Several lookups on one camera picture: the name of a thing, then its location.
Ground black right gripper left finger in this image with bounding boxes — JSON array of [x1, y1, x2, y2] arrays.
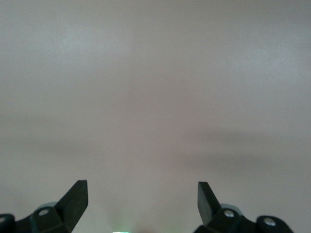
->
[[0, 180, 89, 233]]

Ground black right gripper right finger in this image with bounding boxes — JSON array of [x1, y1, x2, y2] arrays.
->
[[193, 182, 294, 233]]

